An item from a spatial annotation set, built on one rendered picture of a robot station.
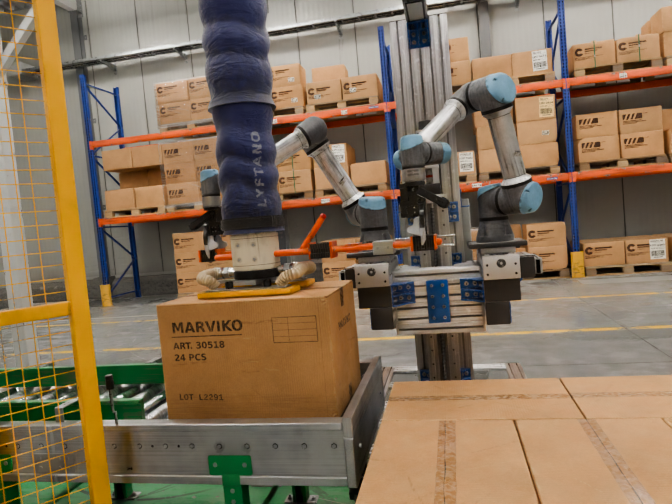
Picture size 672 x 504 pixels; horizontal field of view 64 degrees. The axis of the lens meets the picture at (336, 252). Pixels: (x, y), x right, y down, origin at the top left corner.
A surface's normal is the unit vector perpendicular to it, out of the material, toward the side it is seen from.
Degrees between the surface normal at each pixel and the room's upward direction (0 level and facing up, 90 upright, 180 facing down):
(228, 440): 90
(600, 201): 90
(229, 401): 90
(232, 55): 73
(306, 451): 90
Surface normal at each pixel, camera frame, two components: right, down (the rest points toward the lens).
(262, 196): 0.58, -0.30
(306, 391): -0.22, 0.07
